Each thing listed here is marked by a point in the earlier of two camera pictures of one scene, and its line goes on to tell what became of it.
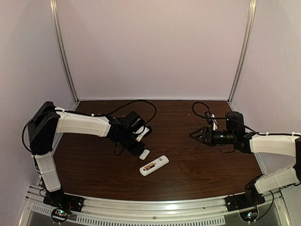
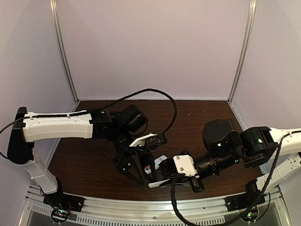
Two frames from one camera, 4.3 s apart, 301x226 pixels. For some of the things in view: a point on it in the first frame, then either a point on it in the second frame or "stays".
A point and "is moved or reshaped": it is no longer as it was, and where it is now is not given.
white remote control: x=154 y=165 stays
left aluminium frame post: x=53 y=13 stays
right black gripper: x=207 y=136 → x=170 y=168
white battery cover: x=144 y=154 is moved or reshaped
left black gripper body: x=135 y=149 → x=129 y=155
